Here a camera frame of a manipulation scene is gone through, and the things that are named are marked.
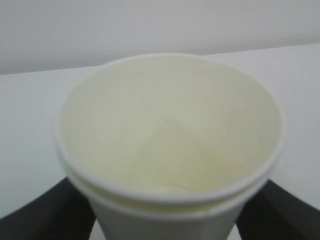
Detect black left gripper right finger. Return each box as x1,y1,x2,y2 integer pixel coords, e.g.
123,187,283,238
236,180,320,240

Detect white paper cup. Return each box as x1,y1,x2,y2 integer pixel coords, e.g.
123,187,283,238
54,53,286,240

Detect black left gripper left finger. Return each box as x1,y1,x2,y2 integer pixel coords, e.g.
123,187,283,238
0,178,96,240

